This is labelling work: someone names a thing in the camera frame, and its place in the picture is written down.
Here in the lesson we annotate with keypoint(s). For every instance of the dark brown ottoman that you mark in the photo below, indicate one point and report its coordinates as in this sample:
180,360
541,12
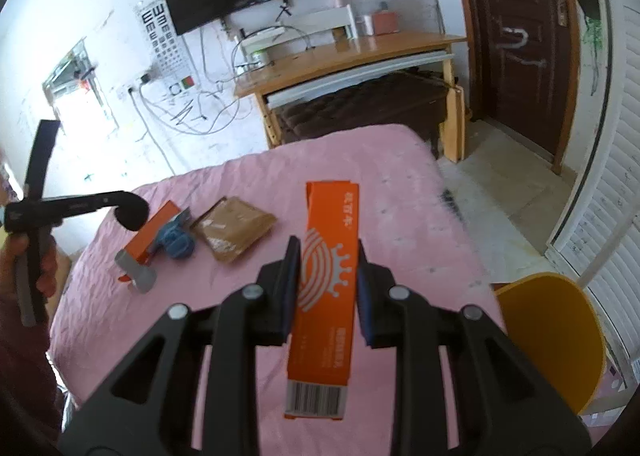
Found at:
414,101

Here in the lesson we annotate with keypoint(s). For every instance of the yellow chair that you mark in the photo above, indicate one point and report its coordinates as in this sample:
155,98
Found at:
552,321

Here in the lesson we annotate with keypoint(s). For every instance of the wall mirror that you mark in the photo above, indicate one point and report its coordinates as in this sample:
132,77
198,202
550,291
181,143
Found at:
74,72

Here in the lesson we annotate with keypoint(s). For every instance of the small orange box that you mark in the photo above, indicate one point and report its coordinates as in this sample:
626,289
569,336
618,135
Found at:
135,260

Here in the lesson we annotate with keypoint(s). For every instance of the pink tablecloth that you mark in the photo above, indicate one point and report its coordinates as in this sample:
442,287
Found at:
404,225

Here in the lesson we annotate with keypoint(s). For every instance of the pink sleeve left forearm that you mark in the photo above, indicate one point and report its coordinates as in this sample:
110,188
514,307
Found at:
31,402

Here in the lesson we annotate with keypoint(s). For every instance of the left hand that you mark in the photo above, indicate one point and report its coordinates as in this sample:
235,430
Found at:
14,246

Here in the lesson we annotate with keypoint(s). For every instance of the brown snack packet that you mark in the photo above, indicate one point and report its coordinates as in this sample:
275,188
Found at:
231,227

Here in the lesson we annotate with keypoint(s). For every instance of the dark brown door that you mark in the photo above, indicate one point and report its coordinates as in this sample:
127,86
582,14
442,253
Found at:
524,57

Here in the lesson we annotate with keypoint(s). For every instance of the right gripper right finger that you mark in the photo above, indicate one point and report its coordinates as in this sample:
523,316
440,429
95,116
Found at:
462,387

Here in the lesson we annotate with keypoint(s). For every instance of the wooden desk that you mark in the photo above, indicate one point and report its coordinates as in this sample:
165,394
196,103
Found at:
332,67

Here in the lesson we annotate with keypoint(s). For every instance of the long orange carton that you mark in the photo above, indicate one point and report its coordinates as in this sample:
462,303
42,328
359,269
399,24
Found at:
320,350

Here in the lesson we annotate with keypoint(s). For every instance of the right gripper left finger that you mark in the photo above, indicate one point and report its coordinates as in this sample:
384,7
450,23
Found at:
146,405

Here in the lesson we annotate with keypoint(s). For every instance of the eye chart poster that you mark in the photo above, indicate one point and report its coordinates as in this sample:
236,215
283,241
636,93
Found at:
170,61

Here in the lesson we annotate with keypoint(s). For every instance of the white router box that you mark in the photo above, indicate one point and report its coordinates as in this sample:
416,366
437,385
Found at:
261,38

